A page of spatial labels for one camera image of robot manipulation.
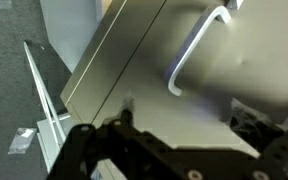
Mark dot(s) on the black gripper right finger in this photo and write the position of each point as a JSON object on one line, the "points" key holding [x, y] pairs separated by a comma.
{"points": [[269, 139]]}

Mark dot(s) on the white metal frame rail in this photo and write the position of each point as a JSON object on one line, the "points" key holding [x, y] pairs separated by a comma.
{"points": [[51, 134]]}

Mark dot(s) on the white base cabinet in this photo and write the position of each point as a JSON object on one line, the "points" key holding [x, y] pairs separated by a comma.
{"points": [[70, 26]]}

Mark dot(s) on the beige bottom cabinet drawer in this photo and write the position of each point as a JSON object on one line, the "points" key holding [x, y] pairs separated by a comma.
{"points": [[191, 73]]}

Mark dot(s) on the beige metal filing cabinet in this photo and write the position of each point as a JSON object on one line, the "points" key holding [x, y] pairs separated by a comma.
{"points": [[116, 39]]}

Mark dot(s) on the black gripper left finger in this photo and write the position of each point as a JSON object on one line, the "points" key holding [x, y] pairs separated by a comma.
{"points": [[141, 155]]}

